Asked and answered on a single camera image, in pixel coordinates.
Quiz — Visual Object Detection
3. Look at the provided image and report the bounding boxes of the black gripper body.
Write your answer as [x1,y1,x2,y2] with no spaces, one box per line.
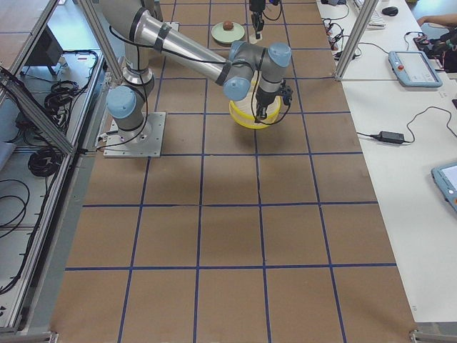
[255,80,293,113]
[248,0,281,14]

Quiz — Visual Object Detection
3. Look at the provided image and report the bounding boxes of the yellow steamer top layer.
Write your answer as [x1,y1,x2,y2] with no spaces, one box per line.
[229,81,282,117]

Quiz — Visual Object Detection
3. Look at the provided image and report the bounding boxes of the brown bun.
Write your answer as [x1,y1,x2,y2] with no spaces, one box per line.
[223,21,233,30]

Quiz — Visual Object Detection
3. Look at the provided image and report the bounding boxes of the person forearm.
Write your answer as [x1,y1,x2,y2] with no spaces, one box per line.
[417,14,457,27]

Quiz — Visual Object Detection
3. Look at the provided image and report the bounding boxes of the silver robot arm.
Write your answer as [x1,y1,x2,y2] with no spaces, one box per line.
[100,1,293,124]

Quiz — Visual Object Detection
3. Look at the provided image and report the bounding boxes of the light green round plate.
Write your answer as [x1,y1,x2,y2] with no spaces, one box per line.
[211,21,245,44]

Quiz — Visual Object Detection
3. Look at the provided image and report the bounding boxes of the black computer mouse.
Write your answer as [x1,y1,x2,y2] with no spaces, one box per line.
[381,6,398,16]

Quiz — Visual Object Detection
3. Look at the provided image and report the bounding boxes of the black power adapter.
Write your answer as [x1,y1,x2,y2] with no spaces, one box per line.
[370,131,406,144]

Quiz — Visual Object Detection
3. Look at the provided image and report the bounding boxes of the blue teach pendant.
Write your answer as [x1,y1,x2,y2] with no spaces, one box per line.
[431,162,457,211]
[388,51,442,88]

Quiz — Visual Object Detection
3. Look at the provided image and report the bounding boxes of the aluminium frame post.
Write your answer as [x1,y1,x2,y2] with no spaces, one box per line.
[334,0,378,81]

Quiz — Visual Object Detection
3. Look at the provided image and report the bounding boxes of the square robot base plate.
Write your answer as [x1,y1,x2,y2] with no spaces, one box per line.
[103,112,166,158]

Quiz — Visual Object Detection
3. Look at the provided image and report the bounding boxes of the coiled black cables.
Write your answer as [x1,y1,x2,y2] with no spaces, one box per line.
[27,146,64,178]

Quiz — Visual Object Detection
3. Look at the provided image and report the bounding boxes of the aluminium frame rail left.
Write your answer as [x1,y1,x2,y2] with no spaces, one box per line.
[1,67,76,155]

